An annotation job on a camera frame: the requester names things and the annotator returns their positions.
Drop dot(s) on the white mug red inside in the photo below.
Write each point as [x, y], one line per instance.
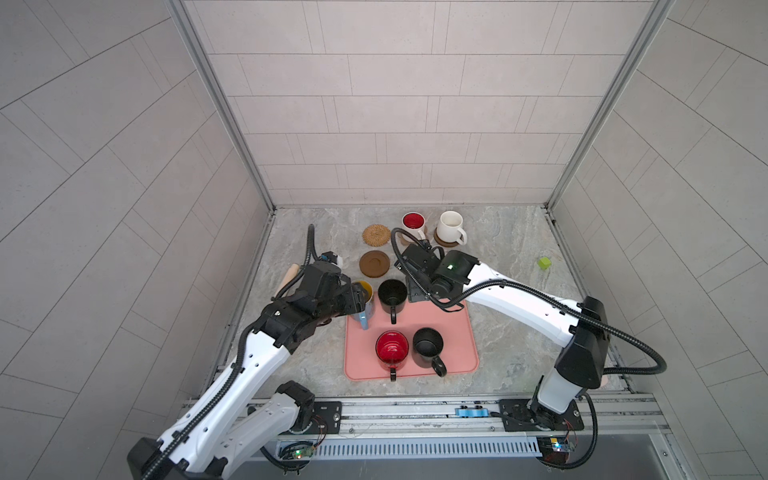
[415, 224]

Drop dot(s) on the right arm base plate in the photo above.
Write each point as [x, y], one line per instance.
[518, 416]

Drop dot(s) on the woven rattan coaster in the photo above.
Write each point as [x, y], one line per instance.
[376, 235]

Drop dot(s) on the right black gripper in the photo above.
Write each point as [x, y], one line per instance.
[413, 293]

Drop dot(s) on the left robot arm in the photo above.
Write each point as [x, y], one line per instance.
[256, 360]

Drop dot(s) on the right circuit board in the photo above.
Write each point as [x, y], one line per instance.
[558, 446]

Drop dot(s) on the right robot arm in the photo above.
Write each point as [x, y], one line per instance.
[579, 328]

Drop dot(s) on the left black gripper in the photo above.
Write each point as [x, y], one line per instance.
[353, 298]

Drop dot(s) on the wooden rolling pin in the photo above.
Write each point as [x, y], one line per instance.
[290, 274]

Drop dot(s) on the black mug front row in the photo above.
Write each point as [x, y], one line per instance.
[427, 346]

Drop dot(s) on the aluminium mounting rail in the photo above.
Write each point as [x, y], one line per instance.
[608, 413]

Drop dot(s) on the blue mug yellow inside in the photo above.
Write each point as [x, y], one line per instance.
[363, 318]

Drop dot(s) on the black mug row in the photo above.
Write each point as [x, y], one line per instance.
[427, 346]
[392, 295]

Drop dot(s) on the black mug back row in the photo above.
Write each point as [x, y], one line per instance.
[392, 295]

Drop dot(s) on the red mug front row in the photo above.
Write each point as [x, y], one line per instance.
[392, 349]

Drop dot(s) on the brown wooden coaster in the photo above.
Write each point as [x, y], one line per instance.
[443, 243]
[374, 264]

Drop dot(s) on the pink silicone tray mat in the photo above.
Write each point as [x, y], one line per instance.
[459, 353]

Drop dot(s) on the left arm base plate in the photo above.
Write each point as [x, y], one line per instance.
[325, 418]

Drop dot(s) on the circuit board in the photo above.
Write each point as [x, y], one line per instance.
[298, 451]
[558, 446]

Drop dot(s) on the blue clamp on rail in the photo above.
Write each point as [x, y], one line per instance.
[475, 411]

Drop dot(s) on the left circuit board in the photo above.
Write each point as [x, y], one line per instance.
[298, 451]

